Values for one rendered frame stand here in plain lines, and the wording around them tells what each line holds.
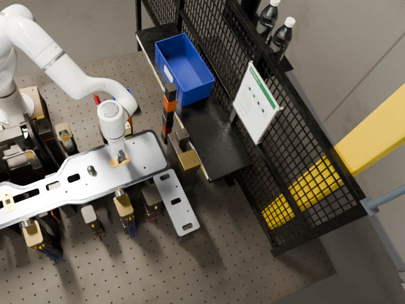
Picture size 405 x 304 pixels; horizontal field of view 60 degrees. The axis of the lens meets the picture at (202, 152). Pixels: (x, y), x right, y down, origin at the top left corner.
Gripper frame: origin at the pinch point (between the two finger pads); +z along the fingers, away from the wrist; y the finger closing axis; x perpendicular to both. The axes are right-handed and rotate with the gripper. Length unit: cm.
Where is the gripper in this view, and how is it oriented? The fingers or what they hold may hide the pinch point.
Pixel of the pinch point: (117, 149)
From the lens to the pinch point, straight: 148.3
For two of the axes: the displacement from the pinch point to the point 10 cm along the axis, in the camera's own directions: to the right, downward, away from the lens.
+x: 8.9, -3.5, 2.9
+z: -1.4, 4.1, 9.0
